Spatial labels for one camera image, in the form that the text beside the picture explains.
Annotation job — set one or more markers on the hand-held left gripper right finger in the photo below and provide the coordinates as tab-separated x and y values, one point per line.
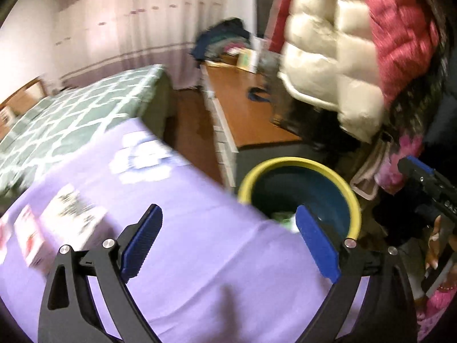
317	243

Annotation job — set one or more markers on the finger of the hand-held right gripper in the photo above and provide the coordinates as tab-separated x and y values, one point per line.
414	164

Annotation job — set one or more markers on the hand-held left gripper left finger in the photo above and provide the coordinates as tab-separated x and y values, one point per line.
142	235

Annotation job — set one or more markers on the green white wrapper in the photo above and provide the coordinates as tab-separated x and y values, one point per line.
284	219

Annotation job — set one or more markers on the yellow rimmed dark blue bin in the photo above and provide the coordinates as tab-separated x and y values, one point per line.
303	185

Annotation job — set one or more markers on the person's right forearm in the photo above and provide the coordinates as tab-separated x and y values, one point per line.
441	314

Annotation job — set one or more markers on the person's right hand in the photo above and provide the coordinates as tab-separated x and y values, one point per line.
435	243

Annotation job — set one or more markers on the purple flowered tablecloth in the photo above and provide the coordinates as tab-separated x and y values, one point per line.
200	221

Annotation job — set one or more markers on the white box with black print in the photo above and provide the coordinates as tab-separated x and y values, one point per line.
71	210

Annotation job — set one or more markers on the red white box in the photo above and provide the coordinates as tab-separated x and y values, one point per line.
30	239

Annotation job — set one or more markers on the black garment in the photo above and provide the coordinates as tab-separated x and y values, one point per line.
303	121

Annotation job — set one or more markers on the wooden bed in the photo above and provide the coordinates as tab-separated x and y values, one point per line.
160	107

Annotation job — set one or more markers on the white puffer jacket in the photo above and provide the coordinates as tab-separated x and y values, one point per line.
321	60

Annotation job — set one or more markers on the green checked blanket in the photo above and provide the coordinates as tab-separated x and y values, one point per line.
71	114

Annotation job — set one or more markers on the wooden desk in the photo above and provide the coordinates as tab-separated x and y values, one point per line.
242	114

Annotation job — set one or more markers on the white green box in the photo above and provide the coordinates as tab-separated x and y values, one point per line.
248	60

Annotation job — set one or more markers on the pale purple striped curtain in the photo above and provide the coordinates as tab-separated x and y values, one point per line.
142	25

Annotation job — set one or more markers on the dark framed panel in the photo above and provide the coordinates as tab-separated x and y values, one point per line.
269	7

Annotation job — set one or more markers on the dark blue clothes pile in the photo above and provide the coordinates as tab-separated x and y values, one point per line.
221	32

